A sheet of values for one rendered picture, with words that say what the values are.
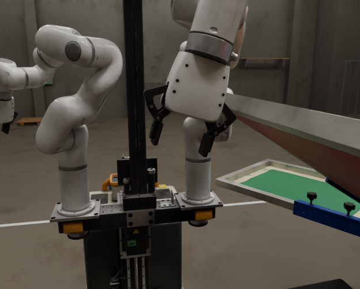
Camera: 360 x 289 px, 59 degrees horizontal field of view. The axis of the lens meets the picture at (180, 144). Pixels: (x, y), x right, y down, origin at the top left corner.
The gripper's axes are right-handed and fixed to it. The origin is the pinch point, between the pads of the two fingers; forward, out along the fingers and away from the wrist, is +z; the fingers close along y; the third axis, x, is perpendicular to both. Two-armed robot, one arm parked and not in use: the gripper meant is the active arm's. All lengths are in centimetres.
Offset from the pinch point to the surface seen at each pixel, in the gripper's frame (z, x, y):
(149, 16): -205, -999, -106
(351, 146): -8.3, 21.0, -14.4
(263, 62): -187, -980, -522
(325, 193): 21, -83, -114
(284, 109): -10.8, 4.0, -15.0
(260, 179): 28, -112, -91
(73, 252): 154, -218, -2
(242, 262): 114, -165, -137
